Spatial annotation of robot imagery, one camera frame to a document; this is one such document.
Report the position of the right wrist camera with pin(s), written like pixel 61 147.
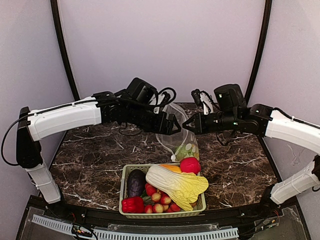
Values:
pixel 203 99

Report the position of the clear dotted zip top bag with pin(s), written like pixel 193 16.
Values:
pixel 172 142

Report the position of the toy lychee fruit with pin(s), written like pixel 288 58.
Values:
pixel 157 208

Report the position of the red toy pomegranate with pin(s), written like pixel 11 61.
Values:
pixel 190 165

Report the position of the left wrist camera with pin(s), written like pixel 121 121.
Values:
pixel 162 98

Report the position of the pale green plastic basket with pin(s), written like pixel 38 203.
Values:
pixel 153 191

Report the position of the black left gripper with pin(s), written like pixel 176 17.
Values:
pixel 165 123

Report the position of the orange yellow toy mango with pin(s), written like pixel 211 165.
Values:
pixel 173 168

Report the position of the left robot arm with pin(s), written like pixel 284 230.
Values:
pixel 139 104

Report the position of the black right corner frame post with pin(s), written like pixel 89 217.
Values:
pixel 260 49

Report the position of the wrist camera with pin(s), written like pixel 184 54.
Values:
pixel 203 99
pixel 162 98

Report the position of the toy napa cabbage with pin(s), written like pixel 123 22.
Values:
pixel 183 188

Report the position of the green toy apple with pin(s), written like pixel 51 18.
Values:
pixel 184 151

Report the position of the white slotted cable duct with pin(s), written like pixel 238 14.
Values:
pixel 130 232

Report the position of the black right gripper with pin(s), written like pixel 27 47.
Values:
pixel 199 123

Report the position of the red toy bell pepper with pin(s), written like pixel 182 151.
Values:
pixel 133 205

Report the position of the dark purple toy eggplant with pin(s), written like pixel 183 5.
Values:
pixel 136 183

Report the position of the black left corner frame post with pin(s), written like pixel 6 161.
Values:
pixel 63 49

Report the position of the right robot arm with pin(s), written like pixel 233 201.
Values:
pixel 263 121

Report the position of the yellow toy lemon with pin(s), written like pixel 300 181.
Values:
pixel 195 152

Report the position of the black corner frame post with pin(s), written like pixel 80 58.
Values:
pixel 260 49
pixel 63 49

